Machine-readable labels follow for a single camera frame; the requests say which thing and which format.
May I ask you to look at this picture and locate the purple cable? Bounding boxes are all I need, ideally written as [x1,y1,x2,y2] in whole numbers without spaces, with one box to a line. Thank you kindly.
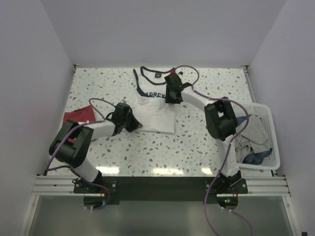
[176,64,254,236]
[46,98,118,209]

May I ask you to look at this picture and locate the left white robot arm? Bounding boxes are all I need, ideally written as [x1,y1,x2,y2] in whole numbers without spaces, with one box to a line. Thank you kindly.
[46,103,143,193]

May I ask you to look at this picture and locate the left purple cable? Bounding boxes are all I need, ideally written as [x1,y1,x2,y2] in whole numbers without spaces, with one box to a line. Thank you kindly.
[46,98,118,209]

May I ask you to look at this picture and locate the grey garment in basket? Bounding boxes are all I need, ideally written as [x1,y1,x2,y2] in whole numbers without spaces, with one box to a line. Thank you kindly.
[234,115,271,163]

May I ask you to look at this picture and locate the folded dark red tank top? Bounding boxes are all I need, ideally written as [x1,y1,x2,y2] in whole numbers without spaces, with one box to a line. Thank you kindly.
[63,106,96,123]

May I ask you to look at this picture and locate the white printed tank top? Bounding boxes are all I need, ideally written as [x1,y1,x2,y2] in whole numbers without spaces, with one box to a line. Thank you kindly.
[132,66,178,134]

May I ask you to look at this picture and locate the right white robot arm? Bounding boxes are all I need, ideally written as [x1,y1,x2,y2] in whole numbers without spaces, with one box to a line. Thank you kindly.
[165,73,241,193]

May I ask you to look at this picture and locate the white plastic laundry basket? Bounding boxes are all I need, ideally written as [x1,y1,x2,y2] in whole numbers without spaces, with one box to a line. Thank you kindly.
[234,103,280,171]

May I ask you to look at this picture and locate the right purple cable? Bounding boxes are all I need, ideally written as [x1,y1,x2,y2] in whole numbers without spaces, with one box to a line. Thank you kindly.
[176,64,254,236]

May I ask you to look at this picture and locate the blue garment in basket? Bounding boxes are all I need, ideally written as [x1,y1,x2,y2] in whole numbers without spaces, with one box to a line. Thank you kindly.
[243,148,273,165]

